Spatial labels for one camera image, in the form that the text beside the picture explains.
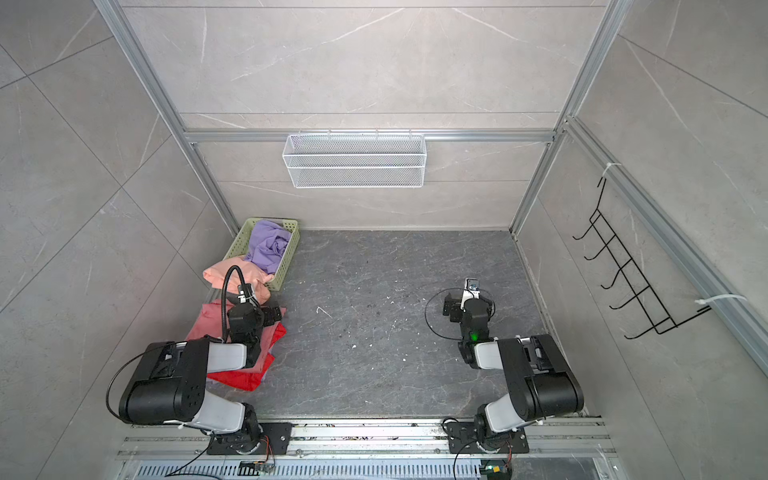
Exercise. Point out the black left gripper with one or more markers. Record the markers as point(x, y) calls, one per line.
point(270, 312)

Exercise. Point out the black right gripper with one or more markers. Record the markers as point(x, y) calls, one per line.
point(452, 306)

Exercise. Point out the salmon pink printed t-shirt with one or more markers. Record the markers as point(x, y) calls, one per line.
point(251, 274)

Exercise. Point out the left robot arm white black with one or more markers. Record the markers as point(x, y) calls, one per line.
point(168, 385)

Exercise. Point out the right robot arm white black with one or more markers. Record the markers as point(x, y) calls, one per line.
point(540, 383)

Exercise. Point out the pink folded t-shirt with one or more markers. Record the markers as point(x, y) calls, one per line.
point(209, 323)

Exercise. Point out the red folded t-shirt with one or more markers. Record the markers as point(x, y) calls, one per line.
point(249, 379)

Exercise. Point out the green plastic basket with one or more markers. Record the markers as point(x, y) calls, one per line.
point(240, 244)

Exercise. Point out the purple t-shirt in basket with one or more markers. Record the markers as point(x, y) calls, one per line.
point(267, 245)

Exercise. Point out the white zip tie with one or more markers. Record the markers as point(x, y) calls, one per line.
point(715, 298)

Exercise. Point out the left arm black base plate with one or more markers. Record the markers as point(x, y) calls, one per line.
point(271, 438)

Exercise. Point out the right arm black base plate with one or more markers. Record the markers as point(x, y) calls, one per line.
point(463, 438)

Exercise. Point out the white wire mesh basket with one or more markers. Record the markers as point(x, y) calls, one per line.
point(360, 160)

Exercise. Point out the black wire hook rack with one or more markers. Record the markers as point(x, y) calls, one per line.
point(627, 269)

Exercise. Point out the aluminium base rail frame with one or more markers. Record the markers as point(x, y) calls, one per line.
point(406, 448)

